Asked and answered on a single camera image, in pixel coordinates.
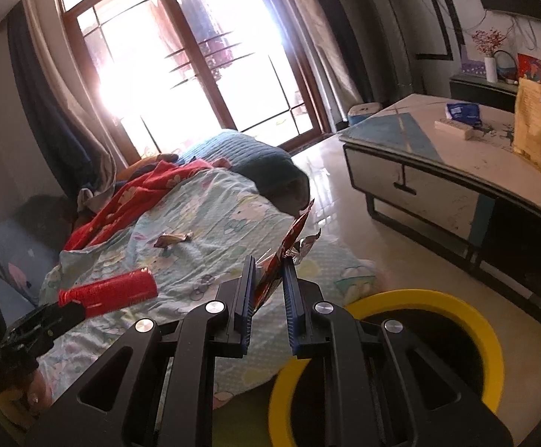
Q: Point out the tan paper bag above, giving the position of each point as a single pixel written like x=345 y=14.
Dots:
x=533 y=130

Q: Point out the yellow trash bin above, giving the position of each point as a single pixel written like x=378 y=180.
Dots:
x=438 y=300

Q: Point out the gold candy wrapper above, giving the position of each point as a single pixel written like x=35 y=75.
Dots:
x=172 y=240

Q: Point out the blue-grey sofa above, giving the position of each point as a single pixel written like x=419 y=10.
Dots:
x=23 y=242

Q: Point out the white plastic container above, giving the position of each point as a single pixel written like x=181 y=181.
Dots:
x=366 y=112

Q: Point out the red greeting card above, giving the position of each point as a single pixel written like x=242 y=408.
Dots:
x=533 y=67

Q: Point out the light blue printed blanket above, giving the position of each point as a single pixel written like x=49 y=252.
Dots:
x=214 y=214

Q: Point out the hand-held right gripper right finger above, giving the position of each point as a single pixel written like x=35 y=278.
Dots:
x=290 y=312

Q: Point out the red printed blanket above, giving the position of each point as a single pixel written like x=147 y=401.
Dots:
x=126 y=205

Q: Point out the grey standing air conditioner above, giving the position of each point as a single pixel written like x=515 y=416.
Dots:
x=398 y=32

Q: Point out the white and blue coffee table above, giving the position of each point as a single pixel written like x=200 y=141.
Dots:
x=438 y=186

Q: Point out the blue tissue pack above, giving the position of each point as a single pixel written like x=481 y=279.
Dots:
x=462 y=113

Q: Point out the brown framed glass door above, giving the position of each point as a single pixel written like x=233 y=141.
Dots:
x=298 y=98

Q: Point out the blue quilted pillow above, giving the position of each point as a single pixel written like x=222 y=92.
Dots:
x=256 y=158

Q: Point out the dark television stand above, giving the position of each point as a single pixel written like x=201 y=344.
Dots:
x=475 y=91

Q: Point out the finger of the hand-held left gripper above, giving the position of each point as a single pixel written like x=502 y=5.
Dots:
x=37 y=330

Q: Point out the purple box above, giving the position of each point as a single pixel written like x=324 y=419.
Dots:
x=471 y=67

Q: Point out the blue and beige curtain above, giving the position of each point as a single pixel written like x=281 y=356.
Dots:
x=56 y=116
x=326 y=32

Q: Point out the white power strip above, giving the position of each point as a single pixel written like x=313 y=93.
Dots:
x=454 y=128

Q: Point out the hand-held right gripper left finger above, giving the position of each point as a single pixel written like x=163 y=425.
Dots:
x=247 y=307

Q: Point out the hanging clothes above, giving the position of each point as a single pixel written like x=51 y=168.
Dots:
x=205 y=32

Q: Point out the white vase with red flowers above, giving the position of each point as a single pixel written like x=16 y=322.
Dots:
x=490 y=69

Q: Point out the person's left hand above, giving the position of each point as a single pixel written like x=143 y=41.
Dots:
x=33 y=398

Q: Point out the long red snack wrapper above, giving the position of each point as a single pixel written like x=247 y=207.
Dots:
x=284 y=247

